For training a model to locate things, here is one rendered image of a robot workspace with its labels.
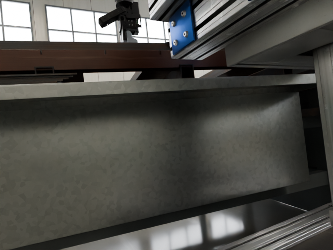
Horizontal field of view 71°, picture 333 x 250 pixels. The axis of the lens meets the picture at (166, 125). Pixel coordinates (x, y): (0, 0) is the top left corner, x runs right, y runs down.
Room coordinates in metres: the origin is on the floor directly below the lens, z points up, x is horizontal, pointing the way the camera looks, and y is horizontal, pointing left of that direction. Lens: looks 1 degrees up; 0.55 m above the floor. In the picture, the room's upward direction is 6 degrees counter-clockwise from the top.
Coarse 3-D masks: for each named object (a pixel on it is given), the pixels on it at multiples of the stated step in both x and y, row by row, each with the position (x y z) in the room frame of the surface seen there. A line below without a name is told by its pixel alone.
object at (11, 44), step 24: (0, 48) 0.67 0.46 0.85; (24, 48) 0.69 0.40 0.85; (48, 48) 0.71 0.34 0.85; (72, 48) 0.73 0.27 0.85; (96, 48) 0.76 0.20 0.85; (120, 48) 0.78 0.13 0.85; (144, 48) 0.81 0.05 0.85; (168, 48) 0.84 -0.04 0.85; (144, 72) 1.01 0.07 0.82; (168, 72) 1.05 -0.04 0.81; (216, 72) 1.27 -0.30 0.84; (240, 72) 1.22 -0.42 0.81
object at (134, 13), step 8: (120, 0) 0.88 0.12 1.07; (128, 0) 0.88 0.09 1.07; (128, 8) 0.90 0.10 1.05; (136, 8) 0.91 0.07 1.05; (120, 16) 0.87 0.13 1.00; (128, 16) 0.88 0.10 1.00; (136, 16) 0.89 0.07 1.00; (120, 24) 0.87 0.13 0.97; (128, 24) 0.89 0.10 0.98; (136, 24) 0.89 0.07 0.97; (120, 32) 0.91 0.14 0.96; (136, 32) 0.93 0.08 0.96
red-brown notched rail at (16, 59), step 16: (0, 64) 0.63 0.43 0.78; (16, 64) 0.65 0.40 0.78; (32, 64) 0.66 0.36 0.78; (48, 64) 0.67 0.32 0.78; (64, 64) 0.68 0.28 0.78; (80, 64) 0.70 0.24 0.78; (96, 64) 0.71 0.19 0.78; (112, 64) 0.73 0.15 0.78; (128, 64) 0.74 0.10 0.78; (144, 64) 0.76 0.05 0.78; (160, 64) 0.78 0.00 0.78; (176, 64) 0.80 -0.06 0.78; (208, 64) 0.84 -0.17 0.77; (224, 64) 0.86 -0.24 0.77
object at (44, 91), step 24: (0, 96) 0.46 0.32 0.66; (24, 96) 0.47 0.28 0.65; (48, 96) 0.49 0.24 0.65; (72, 96) 0.65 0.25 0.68; (96, 96) 0.69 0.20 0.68; (120, 96) 0.73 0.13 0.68; (144, 96) 0.75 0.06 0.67; (168, 96) 0.78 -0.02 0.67; (192, 96) 0.81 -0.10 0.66; (216, 96) 0.84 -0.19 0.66
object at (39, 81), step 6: (0, 78) 0.52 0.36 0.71; (6, 78) 0.53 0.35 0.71; (12, 78) 0.53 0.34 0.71; (18, 78) 0.54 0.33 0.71; (24, 78) 0.54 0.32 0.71; (30, 78) 0.54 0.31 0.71; (36, 78) 0.55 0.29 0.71; (42, 78) 0.55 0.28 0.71; (48, 78) 0.56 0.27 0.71; (54, 78) 0.56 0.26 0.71; (60, 78) 0.56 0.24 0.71; (66, 78) 0.57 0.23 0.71; (0, 84) 0.52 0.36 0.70; (6, 84) 0.53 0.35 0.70; (12, 84) 0.53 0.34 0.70
